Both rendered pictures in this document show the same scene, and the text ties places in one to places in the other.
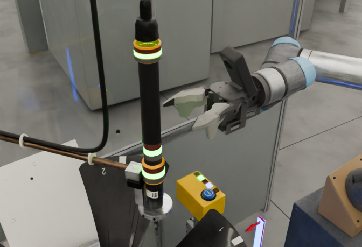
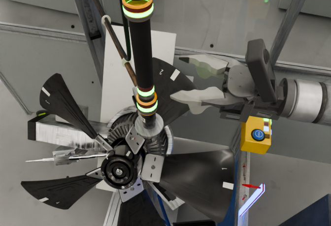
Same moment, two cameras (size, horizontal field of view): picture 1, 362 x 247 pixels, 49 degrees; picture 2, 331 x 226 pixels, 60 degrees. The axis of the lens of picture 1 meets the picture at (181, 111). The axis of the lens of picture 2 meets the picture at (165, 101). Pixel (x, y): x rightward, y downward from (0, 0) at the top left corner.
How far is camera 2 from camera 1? 0.43 m
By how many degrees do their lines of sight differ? 39
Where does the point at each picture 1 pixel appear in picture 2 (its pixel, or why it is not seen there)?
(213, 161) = not seen: hidden behind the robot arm
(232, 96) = (236, 91)
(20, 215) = (116, 64)
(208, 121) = (186, 100)
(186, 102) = (204, 67)
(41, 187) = not seen: hidden behind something
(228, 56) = (248, 51)
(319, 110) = not seen: outside the picture
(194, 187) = (254, 121)
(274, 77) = (309, 99)
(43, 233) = (124, 83)
